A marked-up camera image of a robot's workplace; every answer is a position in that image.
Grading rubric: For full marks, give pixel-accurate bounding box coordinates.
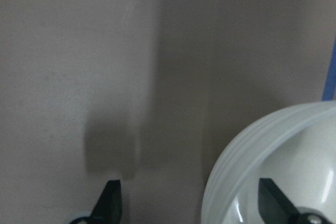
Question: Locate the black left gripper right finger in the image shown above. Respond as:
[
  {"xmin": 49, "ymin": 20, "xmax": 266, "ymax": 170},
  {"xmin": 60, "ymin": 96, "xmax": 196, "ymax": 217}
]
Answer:
[{"xmin": 258, "ymin": 178, "xmax": 300, "ymax": 224}]

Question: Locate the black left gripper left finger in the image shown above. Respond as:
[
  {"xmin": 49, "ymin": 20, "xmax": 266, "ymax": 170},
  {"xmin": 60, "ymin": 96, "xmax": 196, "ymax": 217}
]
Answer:
[{"xmin": 88, "ymin": 180, "xmax": 122, "ymax": 224}]

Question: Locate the cream ceramic bowl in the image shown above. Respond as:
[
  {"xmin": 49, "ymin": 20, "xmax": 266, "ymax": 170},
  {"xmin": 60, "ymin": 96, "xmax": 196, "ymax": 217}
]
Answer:
[{"xmin": 201, "ymin": 101, "xmax": 335, "ymax": 223}]

